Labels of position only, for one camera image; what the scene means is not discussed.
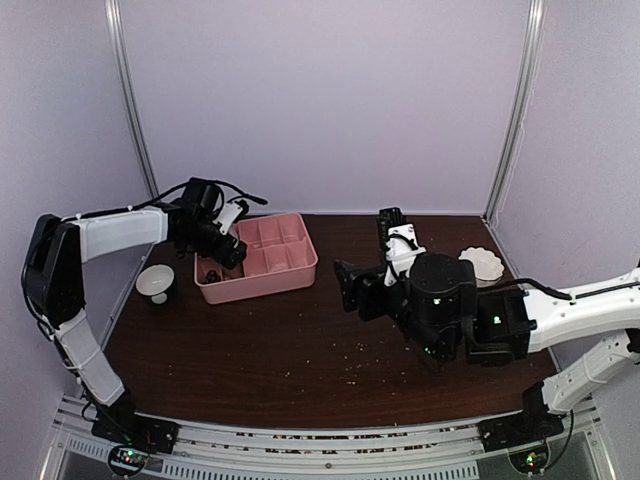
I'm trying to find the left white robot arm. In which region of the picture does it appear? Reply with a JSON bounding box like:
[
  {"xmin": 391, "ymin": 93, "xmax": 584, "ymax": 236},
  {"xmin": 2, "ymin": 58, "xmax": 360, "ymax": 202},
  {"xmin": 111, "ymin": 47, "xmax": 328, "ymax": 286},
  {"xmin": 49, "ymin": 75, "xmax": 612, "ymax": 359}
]
[{"xmin": 20, "ymin": 177, "xmax": 266, "ymax": 444}]

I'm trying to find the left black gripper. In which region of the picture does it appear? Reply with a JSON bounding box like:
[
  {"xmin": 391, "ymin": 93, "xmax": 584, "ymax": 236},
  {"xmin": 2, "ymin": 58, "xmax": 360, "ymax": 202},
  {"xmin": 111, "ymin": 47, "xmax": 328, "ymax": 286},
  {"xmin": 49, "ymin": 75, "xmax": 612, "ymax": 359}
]
[{"xmin": 181, "ymin": 216, "xmax": 246, "ymax": 270}]

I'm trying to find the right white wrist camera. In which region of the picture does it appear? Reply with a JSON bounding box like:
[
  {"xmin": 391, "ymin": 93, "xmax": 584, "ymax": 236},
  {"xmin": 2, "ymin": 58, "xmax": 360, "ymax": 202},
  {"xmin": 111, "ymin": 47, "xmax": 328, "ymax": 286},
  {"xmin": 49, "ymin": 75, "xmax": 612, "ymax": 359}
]
[{"xmin": 377, "ymin": 207, "xmax": 427, "ymax": 287}]

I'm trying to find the dark brown rolled sock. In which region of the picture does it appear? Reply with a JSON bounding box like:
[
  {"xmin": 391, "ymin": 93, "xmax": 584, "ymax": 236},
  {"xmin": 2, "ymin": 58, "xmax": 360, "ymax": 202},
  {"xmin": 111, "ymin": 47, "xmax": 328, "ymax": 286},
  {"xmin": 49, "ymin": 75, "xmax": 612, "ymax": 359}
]
[{"xmin": 202, "ymin": 270, "xmax": 221, "ymax": 285}]

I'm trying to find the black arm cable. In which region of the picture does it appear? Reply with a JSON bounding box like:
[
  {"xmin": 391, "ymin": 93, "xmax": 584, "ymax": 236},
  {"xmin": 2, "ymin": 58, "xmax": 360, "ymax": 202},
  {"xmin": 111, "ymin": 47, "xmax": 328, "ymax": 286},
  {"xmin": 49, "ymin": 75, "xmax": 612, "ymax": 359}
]
[
  {"xmin": 149, "ymin": 177, "xmax": 269, "ymax": 211},
  {"xmin": 499, "ymin": 277, "xmax": 574, "ymax": 301}
]

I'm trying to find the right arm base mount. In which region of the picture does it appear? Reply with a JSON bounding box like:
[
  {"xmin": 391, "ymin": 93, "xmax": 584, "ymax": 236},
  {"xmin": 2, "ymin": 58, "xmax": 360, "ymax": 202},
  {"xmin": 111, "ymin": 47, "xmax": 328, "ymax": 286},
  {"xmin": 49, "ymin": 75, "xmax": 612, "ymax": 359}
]
[{"xmin": 477, "ymin": 412, "xmax": 564, "ymax": 476}]

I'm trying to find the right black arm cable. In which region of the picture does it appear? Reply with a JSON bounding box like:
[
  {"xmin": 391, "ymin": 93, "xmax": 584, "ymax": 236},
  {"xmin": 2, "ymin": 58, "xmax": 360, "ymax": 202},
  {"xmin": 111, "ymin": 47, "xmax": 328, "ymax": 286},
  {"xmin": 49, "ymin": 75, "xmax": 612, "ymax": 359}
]
[{"xmin": 499, "ymin": 277, "xmax": 574, "ymax": 301}]

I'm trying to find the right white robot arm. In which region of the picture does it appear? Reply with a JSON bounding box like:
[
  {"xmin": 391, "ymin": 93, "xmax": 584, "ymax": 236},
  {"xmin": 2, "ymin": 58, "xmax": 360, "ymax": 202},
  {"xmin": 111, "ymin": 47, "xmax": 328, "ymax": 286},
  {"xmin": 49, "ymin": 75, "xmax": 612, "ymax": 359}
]
[{"xmin": 334, "ymin": 253, "xmax": 639, "ymax": 442}]

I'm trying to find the left aluminium frame post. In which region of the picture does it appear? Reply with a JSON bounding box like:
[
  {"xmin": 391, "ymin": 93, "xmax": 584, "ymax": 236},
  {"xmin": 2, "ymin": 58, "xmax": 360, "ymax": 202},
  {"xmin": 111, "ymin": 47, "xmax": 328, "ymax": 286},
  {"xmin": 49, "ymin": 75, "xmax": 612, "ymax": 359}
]
[{"xmin": 104, "ymin": 0, "xmax": 160, "ymax": 199}]

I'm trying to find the pink divided organizer tray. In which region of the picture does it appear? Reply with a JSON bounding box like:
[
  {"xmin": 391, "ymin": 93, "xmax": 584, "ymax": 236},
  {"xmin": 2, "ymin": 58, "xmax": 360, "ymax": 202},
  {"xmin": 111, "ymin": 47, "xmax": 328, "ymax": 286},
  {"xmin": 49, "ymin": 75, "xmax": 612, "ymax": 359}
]
[{"xmin": 194, "ymin": 213, "xmax": 318, "ymax": 305}]

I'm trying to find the white scalloped bowl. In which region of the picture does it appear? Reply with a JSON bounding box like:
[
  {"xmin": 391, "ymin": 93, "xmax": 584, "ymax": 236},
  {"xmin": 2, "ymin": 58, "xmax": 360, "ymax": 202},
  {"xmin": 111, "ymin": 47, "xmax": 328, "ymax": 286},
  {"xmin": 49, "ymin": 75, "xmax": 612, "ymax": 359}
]
[{"xmin": 459, "ymin": 247, "xmax": 505, "ymax": 287}]

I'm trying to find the white round cup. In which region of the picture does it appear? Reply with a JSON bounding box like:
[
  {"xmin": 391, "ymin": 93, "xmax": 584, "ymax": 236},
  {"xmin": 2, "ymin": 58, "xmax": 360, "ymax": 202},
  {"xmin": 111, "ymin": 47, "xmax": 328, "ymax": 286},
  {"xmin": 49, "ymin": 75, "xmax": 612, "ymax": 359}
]
[{"xmin": 135, "ymin": 264, "xmax": 176, "ymax": 305}]

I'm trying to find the aluminium frame post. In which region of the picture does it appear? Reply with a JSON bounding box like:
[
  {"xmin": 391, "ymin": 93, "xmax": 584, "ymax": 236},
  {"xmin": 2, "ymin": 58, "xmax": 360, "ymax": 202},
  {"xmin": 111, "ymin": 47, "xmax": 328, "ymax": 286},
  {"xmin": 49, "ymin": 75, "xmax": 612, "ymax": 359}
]
[
  {"xmin": 104, "ymin": 0, "xmax": 160, "ymax": 199},
  {"xmin": 484, "ymin": 0, "xmax": 547, "ymax": 225}
]

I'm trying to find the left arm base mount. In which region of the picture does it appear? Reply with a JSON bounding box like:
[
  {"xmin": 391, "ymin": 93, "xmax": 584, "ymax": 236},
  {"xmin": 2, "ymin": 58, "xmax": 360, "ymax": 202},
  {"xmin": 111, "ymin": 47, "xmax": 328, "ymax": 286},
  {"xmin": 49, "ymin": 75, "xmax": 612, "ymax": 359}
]
[{"xmin": 91, "ymin": 416, "xmax": 179, "ymax": 478}]

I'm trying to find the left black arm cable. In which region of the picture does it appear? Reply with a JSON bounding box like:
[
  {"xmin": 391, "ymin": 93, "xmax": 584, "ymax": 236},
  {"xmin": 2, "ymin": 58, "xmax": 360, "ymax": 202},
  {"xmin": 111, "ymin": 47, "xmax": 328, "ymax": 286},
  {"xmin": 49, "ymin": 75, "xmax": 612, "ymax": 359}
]
[{"xmin": 149, "ymin": 177, "xmax": 269, "ymax": 211}]

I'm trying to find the right aluminium frame post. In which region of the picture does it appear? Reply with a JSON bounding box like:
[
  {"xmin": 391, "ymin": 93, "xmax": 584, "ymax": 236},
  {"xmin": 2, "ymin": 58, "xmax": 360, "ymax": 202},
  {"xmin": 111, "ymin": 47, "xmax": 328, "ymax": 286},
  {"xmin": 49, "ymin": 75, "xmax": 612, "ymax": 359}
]
[{"xmin": 484, "ymin": 0, "xmax": 547, "ymax": 225}]

